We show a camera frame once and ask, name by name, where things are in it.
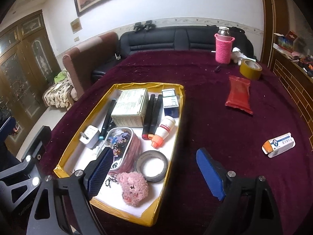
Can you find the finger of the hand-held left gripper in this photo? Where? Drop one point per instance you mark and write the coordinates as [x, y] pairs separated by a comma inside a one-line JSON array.
[[7, 127], [36, 146]]

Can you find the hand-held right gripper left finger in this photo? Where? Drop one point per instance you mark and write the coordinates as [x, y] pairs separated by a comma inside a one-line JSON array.
[[100, 171]]

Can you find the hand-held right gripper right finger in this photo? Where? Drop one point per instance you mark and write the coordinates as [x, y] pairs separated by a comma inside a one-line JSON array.
[[210, 173]]

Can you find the white charger plug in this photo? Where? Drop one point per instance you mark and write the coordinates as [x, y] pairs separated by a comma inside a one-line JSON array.
[[89, 135]]

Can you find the clear cartoon zip pouch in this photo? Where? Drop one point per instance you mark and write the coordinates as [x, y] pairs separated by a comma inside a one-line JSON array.
[[124, 139]]

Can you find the black tape roll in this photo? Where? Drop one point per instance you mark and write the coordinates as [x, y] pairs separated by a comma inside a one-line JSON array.
[[151, 153]]

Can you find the black marker teal end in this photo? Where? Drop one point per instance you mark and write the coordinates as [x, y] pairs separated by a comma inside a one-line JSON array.
[[108, 117]]

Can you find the white bottle orange cap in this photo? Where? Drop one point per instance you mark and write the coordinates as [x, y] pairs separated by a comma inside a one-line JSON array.
[[166, 127]]

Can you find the yellow cardboard tray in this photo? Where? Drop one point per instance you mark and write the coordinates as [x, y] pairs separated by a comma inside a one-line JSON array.
[[151, 213]]

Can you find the black marker red end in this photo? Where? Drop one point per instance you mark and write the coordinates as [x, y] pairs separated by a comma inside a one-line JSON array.
[[148, 117], [156, 112]]

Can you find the beige medicine box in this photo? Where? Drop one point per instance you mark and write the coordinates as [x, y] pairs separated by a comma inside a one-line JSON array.
[[127, 102]]

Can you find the long white cardboard box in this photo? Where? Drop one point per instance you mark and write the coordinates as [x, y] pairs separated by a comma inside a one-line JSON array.
[[281, 143]]

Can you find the white blue medicine box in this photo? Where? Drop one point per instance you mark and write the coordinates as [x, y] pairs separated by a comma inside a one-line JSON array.
[[171, 102]]

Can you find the small white green-print box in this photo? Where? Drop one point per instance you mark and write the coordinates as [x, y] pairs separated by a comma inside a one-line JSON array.
[[168, 93]]

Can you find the patterned blanket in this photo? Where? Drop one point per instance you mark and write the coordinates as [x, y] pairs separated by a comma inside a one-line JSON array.
[[58, 95]]

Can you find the wooden glass-panel door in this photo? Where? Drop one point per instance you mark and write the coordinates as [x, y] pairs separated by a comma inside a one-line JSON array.
[[24, 66]]

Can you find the green cloth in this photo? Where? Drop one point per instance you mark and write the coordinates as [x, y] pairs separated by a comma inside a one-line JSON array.
[[60, 77]]

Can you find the red foil packet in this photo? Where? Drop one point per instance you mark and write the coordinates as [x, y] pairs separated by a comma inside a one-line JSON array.
[[239, 95]]

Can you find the brown armchair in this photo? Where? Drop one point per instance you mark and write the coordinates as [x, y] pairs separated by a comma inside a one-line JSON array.
[[85, 58]]

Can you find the small black clip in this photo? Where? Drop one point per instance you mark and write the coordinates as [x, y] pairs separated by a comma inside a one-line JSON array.
[[217, 69]]

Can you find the yellow tape roll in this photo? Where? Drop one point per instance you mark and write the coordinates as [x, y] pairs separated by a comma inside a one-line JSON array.
[[249, 72]]

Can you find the wooden brick-pattern counter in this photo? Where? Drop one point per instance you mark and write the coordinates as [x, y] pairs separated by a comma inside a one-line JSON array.
[[293, 85]]

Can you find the white plastic item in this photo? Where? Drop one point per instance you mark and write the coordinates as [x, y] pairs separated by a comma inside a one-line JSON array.
[[236, 55]]

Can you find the pink knit-covered bottle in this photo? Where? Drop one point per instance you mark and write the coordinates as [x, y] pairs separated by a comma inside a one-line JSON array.
[[223, 51]]

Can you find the black leather sofa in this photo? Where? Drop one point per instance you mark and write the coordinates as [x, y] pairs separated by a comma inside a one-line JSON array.
[[159, 39]]

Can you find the pile of counter clutter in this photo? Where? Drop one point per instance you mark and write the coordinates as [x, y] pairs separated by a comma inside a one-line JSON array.
[[303, 61]]

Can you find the black bag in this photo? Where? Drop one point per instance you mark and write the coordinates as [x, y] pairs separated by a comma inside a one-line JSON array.
[[236, 29]]

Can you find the black plastic gadget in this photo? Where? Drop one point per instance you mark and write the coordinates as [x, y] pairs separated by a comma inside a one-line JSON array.
[[138, 27], [149, 25]]

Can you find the red blue cardboard box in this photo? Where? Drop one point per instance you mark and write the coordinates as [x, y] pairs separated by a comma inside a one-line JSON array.
[[286, 40]]

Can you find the wall outlet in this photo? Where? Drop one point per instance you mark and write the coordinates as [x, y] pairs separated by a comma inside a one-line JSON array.
[[76, 38]]

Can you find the small framed wall plaque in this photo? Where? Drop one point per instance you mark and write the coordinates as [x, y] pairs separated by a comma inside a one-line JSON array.
[[75, 25]]

